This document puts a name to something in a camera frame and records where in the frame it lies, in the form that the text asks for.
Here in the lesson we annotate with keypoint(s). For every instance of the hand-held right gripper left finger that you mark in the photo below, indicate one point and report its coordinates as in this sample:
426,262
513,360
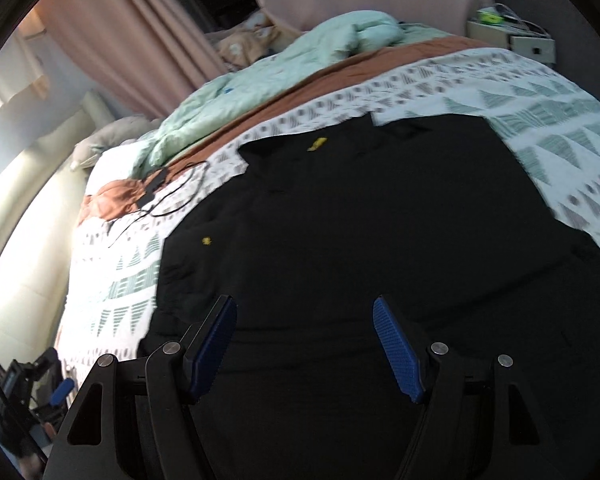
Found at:
212,350

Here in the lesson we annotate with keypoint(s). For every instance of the yellow-green item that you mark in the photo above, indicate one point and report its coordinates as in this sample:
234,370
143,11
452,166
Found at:
491,15

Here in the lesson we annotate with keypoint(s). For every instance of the pale green quilt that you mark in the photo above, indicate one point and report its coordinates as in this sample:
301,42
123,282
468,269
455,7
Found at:
330,45

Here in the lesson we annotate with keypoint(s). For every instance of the grey plush pillow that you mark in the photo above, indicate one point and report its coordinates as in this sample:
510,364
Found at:
115,135

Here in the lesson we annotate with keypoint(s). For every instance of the pink curtain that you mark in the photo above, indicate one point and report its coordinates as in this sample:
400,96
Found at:
145,25

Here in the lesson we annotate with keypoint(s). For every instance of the black power adapter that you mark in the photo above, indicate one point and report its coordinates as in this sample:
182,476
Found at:
155,185

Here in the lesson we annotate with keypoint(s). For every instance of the brown pillow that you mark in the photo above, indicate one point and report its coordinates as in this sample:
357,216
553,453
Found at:
110,200

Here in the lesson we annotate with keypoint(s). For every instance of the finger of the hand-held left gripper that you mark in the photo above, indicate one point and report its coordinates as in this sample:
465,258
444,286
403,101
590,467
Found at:
62,391

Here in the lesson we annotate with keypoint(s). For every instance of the brown bed sheet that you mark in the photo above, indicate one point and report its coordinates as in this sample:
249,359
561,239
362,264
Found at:
330,77

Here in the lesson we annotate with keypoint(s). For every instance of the patterned bed blanket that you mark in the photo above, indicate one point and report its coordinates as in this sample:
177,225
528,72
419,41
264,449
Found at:
530,90

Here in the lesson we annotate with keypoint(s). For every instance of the beige printed pillow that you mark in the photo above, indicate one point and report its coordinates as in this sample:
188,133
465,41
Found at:
240,45

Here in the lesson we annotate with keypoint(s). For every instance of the cream padded headboard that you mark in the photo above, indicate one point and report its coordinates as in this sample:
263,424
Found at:
30,220

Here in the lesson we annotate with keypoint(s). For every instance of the black garment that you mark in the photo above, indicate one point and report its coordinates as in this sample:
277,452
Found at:
330,210

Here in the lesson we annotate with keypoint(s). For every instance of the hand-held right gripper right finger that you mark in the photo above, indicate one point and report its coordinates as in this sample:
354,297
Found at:
397,355

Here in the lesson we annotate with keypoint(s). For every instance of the cream nightstand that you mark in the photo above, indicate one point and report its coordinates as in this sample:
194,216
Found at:
535,50

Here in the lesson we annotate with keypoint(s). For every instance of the white hanging cloth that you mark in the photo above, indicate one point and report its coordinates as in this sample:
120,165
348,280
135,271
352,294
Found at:
15,75

